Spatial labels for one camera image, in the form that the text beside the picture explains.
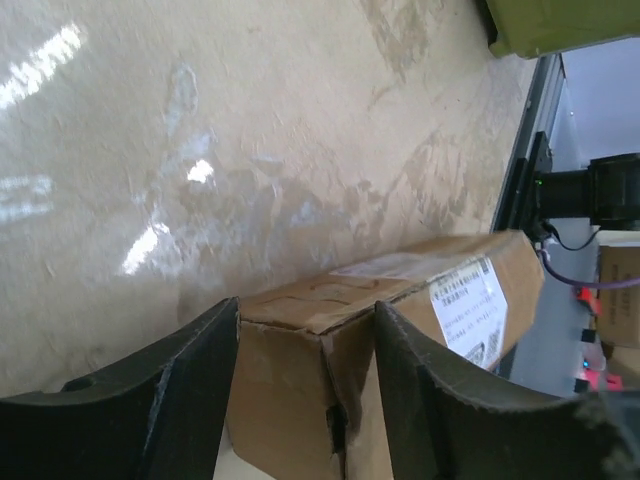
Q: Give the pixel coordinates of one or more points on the aluminium rail frame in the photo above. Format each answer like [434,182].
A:
[530,154]

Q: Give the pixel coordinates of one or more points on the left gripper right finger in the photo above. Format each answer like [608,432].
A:
[447,418]

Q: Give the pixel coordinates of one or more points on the olive green plastic bin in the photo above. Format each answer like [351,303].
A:
[535,28]

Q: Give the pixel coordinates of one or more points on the brown cardboard express box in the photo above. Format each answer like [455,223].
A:
[305,401]

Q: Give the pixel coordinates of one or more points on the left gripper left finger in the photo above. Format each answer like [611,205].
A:
[155,414]

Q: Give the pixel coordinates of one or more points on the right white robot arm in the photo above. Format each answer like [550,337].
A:
[606,193]

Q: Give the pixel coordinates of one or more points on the brown carton in background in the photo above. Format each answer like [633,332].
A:
[618,322]

